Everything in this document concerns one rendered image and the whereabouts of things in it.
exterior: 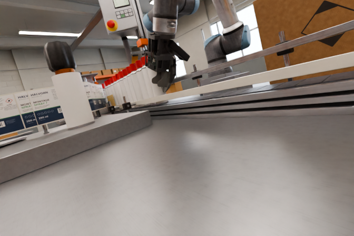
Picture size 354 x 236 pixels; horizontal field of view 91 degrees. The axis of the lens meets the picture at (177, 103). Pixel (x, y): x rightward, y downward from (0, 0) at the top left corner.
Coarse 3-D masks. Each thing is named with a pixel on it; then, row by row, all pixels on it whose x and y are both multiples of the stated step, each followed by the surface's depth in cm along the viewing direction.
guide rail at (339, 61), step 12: (324, 60) 26; (336, 60) 25; (348, 60) 24; (264, 72) 33; (276, 72) 32; (288, 72) 30; (300, 72) 29; (312, 72) 28; (216, 84) 42; (228, 84) 40; (240, 84) 38; (252, 84) 36; (156, 96) 64; (168, 96) 59; (180, 96) 54; (120, 108) 95
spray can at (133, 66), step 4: (132, 64) 78; (132, 68) 78; (136, 68) 79; (132, 72) 78; (132, 76) 78; (136, 76) 78; (132, 80) 79; (136, 80) 78; (136, 84) 78; (136, 88) 78; (136, 92) 79; (140, 92) 79; (136, 96) 80; (140, 96) 79; (144, 104) 79
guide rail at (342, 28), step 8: (344, 24) 29; (352, 24) 28; (320, 32) 31; (328, 32) 30; (336, 32) 29; (296, 40) 34; (304, 40) 33; (312, 40) 32; (272, 48) 37; (280, 48) 36; (288, 48) 35; (248, 56) 42; (256, 56) 40; (224, 64) 47; (232, 64) 45; (200, 72) 54; (208, 72) 52; (176, 80) 64
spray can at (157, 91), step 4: (148, 68) 66; (148, 72) 67; (152, 72) 66; (152, 76) 66; (152, 84) 67; (156, 84) 66; (152, 88) 68; (156, 88) 66; (160, 88) 67; (156, 92) 67; (160, 92) 67; (156, 104) 68; (160, 104) 67
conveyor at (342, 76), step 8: (344, 72) 31; (352, 72) 28; (296, 80) 36; (304, 80) 33; (312, 80) 31; (320, 80) 29; (328, 80) 27; (336, 80) 26; (344, 80) 25; (248, 88) 44; (256, 88) 40; (264, 88) 36; (272, 88) 34; (280, 88) 32; (200, 96) 57; (208, 96) 50; (216, 96) 45; (224, 96) 41; (168, 104) 60
